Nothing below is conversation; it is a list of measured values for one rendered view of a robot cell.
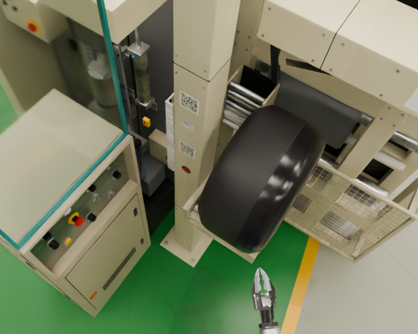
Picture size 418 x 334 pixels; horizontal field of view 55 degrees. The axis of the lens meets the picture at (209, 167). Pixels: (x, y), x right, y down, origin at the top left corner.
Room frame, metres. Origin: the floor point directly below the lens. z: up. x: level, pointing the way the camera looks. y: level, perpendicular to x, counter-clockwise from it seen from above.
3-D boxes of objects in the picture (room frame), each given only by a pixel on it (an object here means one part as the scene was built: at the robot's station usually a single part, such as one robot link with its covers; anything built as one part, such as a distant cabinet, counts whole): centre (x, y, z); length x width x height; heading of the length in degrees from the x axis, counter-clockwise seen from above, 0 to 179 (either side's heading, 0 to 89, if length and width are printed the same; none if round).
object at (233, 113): (1.21, -0.14, 1.05); 0.20 x 0.15 x 0.30; 64
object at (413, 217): (0.97, -0.52, 0.65); 0.90 x 0.02 x 0.70; 64
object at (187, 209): (0.85, -0.01, 0.90); 0.40 x 0.03 x 0.10; 154
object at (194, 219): (0.65, -0.11, 0.84); 0.36 x 0.09 x 0.06; 64
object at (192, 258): (0.87, 0.07, 0.01); 0.27 x 0.27 x 0.02; 64
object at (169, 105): (0.88, 0.16, 1.19); 0.05 x 0.04 x 0.48; 154
